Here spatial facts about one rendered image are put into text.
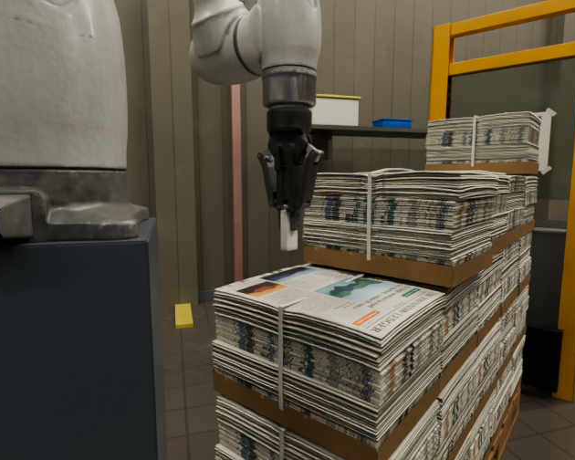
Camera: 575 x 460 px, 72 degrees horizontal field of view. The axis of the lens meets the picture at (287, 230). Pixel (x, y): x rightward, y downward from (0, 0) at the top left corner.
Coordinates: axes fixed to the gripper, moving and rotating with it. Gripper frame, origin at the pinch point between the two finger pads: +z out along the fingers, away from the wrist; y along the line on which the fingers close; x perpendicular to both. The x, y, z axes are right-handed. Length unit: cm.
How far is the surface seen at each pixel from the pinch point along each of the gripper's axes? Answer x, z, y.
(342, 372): 2.1, 21.2, -12.5
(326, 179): -27.5, -8.7, 10.7
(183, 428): -39, 96, 89
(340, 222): -26.4, 1.3, 5.8
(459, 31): -169, -84, 24
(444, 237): -25.6, 2.6, -18.3
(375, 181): -27.0, -8.3, -2.5
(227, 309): 1.7, 16.9, 14.3
